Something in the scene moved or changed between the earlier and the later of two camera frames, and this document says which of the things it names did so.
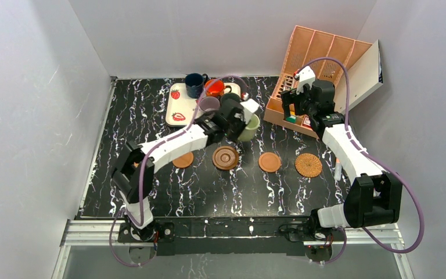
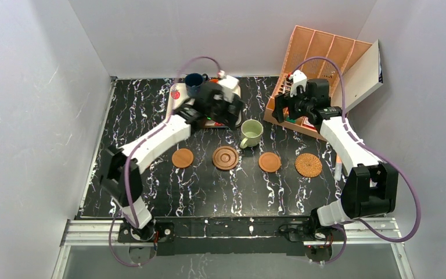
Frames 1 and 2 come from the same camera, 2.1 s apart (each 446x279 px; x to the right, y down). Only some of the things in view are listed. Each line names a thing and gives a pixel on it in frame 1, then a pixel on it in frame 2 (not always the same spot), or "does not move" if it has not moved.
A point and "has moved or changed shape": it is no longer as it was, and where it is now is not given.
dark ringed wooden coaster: (225, 157) does not move
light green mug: (250, 132) has moved or changed shape
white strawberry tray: (180, 109) does not move
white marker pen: (338, 170) does not move
